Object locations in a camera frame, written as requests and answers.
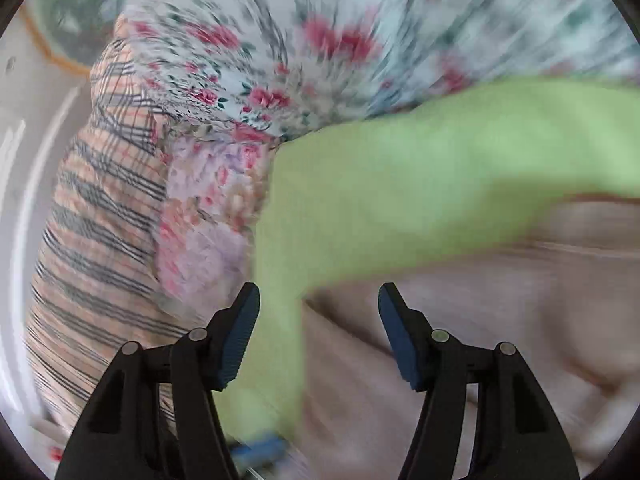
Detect plaid pillow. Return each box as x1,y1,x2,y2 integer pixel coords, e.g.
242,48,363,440
25,40,201,436

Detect floral ruffled pillow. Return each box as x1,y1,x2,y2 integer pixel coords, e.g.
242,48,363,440
154,125,281,321

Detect round green orange-rimmed object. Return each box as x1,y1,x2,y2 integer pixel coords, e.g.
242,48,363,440
25,0,126,73

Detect white floral duvet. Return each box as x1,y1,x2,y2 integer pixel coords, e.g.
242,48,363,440
115,0,640,141

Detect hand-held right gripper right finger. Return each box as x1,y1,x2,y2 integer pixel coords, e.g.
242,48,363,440
378,282,581,480

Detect pink knit sweater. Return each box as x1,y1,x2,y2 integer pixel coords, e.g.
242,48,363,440
295,195,640,480

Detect light green bed sheet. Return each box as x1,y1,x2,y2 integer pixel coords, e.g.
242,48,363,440
215,77,640,461

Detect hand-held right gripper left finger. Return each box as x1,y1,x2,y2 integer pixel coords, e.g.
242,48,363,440
55,282,262,480

